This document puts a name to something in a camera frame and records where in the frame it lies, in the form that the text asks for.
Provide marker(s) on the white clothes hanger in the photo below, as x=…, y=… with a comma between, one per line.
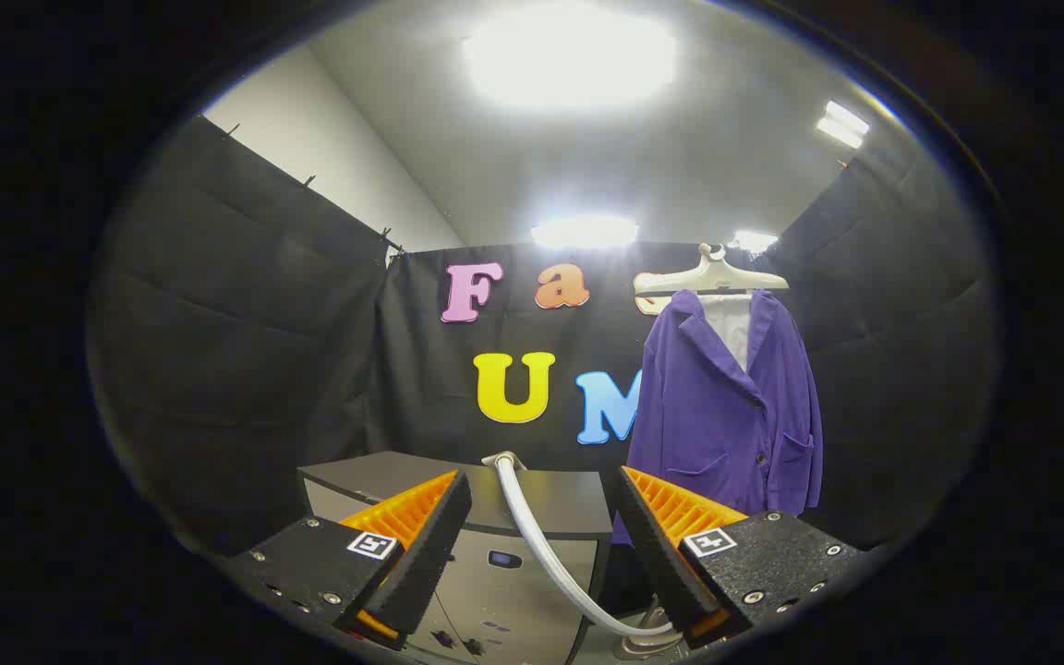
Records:
x=712, y=275

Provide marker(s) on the grey steamer base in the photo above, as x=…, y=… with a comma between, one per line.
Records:
x=643, y=644

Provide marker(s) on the white shirt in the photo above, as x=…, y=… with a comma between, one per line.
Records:
x=731, y=323

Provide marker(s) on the large bright ceiling light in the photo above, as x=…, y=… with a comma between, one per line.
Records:
x=569, y=55

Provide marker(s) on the grey cabinet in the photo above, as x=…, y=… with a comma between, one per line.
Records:
x=550, y=499

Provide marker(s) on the small ceiling light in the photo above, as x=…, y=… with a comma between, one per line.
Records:
x=755, y=241

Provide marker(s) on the small blue cabinet display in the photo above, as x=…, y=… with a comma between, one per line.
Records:
x=504, y=559

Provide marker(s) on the black backdrop cloth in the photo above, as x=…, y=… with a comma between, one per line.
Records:
x=246, y=351

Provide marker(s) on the long ceiling light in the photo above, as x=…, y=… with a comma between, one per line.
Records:
x=585, y=232

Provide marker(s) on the twin panel ceiling light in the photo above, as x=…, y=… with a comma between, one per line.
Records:
x=841, y=125

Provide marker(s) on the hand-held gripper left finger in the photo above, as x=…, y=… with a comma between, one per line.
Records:
x=430, y=545

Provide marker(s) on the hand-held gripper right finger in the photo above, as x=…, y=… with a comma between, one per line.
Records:
x=657, y=545

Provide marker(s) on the purple jacket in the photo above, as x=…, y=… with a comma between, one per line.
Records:
x=707, y=416

